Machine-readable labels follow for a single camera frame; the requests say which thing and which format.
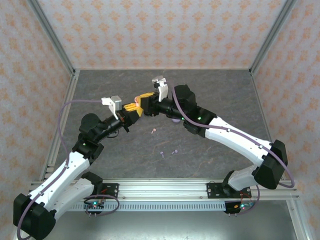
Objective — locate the purple earbud charging case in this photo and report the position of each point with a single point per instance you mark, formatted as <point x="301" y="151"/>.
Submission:
<point x="176" y="121"/>

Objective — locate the pink earbud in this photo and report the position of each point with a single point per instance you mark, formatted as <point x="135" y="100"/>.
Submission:
<point x="153" y="130"/>

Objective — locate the purple earbud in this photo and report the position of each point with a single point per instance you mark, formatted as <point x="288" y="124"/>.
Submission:
<point x="175" y="151"/>
<point x="162" y="153"/>

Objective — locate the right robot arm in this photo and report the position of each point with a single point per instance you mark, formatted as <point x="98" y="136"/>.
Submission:
<point x="235" y="140"/>

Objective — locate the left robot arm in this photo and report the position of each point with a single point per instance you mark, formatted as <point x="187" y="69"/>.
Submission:
<point x="62" y="172"/>

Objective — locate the grey metal sheet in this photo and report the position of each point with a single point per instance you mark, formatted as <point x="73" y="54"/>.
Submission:
<point x="162" y="227"/>

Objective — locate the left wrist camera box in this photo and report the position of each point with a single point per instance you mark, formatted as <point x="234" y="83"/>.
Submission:
<point x="115" y="102"/>

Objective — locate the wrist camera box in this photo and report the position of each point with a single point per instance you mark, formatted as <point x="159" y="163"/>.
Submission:
<point x="115" y="102"/>
<point x="162" y="92"/>

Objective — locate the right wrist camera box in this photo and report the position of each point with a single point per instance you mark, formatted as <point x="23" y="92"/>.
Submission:
<point x="162" y="92"/>

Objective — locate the aluminium side rail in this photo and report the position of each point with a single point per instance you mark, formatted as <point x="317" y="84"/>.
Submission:
<point x="71" y="90"/>
<point x="260" y="100"/>

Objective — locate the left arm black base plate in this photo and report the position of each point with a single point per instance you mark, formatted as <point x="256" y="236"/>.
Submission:
<point x="111" y="190"/>

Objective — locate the aluminium mounting rail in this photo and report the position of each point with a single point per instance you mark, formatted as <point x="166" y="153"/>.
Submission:
<point x="162" y="190"/>

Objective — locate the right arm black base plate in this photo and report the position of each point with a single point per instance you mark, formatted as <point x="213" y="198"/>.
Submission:
<point x="215" y="190"/>

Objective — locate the aluminium frame post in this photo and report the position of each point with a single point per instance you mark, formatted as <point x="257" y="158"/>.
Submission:
<point x="273" y="32"/>
<point x="51" y="32"/>

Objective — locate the aluminium frame leg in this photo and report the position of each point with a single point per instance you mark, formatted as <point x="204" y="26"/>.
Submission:
<point x="297" y="225"/>

